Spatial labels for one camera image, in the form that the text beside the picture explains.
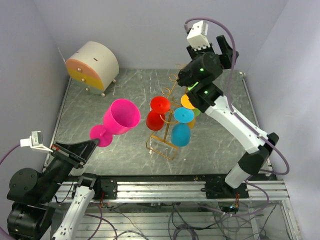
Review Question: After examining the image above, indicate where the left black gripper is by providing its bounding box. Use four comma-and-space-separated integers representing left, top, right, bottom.
38, 136, 99, 202

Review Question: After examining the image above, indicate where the pink plastic wine glass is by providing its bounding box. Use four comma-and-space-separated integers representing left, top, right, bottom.
89, 98, 141, 148

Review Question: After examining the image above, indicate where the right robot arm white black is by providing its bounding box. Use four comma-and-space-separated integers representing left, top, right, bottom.
177, 34, 279, 198

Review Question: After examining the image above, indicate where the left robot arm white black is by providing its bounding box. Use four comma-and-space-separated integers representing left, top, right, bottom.
7, 138, 102, 240

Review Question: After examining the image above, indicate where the orange plastic wine glass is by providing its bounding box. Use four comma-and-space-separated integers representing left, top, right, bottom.
180, 94, 196, 129

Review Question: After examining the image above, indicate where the green plastic wine glass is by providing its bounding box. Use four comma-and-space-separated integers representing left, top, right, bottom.
187, 84, 202, 117

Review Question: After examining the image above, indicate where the red plastic wine glass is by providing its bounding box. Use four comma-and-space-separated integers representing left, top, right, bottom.
145, 96, 171, 131

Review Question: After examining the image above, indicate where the blue plastic wine glass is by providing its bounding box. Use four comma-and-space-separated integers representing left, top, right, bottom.
171, 107, 195, 147

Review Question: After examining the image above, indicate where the round cream mini drawer cabinet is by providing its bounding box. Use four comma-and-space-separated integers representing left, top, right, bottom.
65, 41, 120, 97

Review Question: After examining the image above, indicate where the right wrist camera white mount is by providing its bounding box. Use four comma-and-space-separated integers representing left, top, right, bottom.
186, 20, 211, 51

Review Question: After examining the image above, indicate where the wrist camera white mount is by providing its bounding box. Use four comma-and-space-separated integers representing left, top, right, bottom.
19, 130, 53, 153
186, 20, 211, 51

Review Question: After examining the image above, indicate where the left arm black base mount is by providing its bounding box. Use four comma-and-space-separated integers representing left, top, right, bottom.
93, 176, 118, 200

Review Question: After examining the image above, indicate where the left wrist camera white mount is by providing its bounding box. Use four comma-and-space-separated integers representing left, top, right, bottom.
19, 130, 53, 153

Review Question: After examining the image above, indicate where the gold wire wine glass rack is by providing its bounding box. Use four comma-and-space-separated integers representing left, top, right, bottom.
145, 73, 182, 160

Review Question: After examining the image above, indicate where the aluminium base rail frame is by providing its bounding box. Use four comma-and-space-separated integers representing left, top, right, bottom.
44, 173, 302, 240

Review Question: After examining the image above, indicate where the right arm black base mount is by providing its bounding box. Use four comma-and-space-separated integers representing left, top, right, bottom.
200, 174, 249, 199

